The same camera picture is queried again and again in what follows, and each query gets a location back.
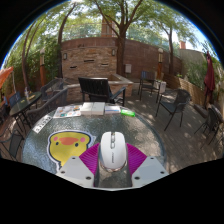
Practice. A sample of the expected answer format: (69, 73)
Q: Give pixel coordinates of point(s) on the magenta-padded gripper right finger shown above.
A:
(150, 171)

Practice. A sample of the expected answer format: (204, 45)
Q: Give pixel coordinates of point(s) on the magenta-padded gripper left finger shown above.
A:
(75, 171)

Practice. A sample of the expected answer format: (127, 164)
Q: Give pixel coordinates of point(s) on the white computer mouse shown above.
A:
(113, 151)

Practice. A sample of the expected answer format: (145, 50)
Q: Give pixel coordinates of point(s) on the yellow duck-shaped mouse pad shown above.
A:
(66, 146)

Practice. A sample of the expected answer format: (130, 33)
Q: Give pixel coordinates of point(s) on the white label plate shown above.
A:
(42, 124)

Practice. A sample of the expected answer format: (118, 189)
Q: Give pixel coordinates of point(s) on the green small pack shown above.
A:
(128, 113)

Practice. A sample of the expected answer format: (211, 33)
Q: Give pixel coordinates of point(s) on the white flat box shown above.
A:
(86, 108)
(99, 108)

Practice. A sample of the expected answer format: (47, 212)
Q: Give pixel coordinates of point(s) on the dark mesh patio chair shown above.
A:
(181, 98)
(15, 143)
(213, 120)

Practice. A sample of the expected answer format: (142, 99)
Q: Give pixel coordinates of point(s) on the dark wicker chair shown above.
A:
(50, 105)
(51, 86)

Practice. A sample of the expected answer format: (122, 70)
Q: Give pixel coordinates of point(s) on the small white and blue pack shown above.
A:
(112, 109)

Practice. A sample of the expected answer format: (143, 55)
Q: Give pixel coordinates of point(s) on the white side box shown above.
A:
(160, 86)

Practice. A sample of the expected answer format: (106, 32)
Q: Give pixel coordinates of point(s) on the dark round patio table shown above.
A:
(25, 101)

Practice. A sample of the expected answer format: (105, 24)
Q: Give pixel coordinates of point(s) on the black slatted chair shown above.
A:
(95, 87)

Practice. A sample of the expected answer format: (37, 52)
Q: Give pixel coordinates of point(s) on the dark metal patio chair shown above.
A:
(147, 78)

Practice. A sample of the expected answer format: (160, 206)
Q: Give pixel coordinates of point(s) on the blue patio chair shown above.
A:
(15, 98)

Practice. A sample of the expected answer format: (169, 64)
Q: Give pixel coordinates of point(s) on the orange patio umbrella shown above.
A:
(5, 76)

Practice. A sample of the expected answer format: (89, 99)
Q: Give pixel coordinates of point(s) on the grey wall utility box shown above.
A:
(128, 68)

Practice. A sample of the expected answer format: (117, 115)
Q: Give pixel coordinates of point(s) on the brown lamp post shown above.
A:
(160, 63)
(42, 66)

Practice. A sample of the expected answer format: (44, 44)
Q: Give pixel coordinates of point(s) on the black wall lamp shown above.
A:
(64, 56)
(113, 52)

